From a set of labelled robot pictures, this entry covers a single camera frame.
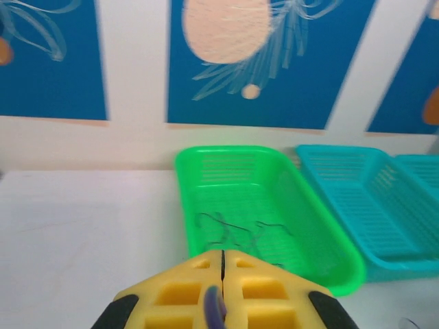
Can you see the blue poster beige circle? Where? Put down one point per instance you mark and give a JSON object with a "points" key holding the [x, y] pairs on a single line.
{"points": [[308, 85]]}

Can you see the green plastic basket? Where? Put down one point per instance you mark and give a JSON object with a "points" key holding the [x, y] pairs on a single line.
{"points": [[308, 219]]}

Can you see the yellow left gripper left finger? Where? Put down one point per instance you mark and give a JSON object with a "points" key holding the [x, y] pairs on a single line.
{"points": [[171, 291]]}

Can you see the blue poster fern orange circle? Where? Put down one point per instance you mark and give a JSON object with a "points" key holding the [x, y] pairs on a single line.
{"points": [[404, 85]]}

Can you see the teal plastic basket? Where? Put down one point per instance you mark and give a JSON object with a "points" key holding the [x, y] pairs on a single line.
{"points": [[422, 171], [370, 205]]}

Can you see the blue poster flower orange dot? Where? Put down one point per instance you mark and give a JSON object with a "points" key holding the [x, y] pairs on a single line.
{"points": [[51, 85]]}

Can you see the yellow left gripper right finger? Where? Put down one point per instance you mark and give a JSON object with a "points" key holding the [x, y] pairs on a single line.
{"points": [[267, 291]]}

